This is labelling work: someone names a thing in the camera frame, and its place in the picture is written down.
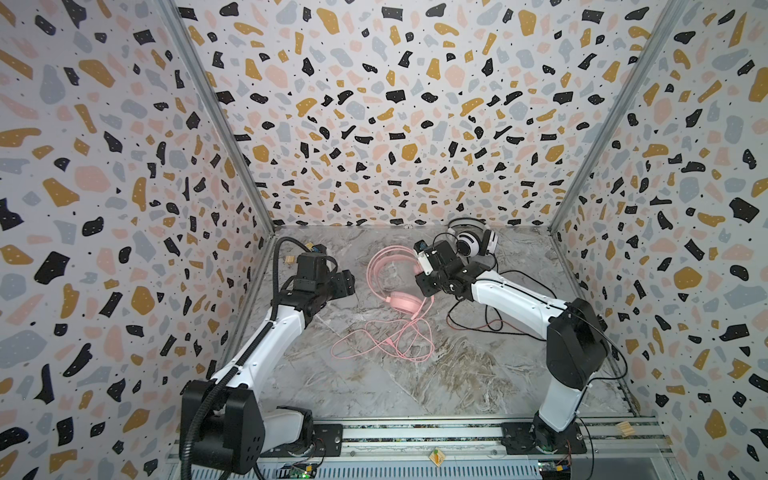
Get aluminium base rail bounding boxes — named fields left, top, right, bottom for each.
left=164, top=416, right=676, bottom=480

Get wooden block on rail right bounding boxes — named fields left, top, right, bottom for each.
left=616, top=421, right=635, bottom=437

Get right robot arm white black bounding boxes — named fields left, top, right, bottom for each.
left=414, top=240, right=611, bottom=454

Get left arm corrugated cable conduit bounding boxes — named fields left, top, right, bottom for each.
left=179, top=235, right=328, bottom=480

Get white black headphones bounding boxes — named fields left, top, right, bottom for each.
left=447, top=217, right=498, bottom=258

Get black headphone cable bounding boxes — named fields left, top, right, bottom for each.
left=445, top=254, right=568, bottom=337

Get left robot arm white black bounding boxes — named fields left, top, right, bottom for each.
left=179, top=246, right=355, bottom=479

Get pink headphones with cable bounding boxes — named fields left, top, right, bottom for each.
left=330, top=245, right=435, bottom=364

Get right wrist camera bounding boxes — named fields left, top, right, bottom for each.
left=416, top=249, right=433, bottom=276

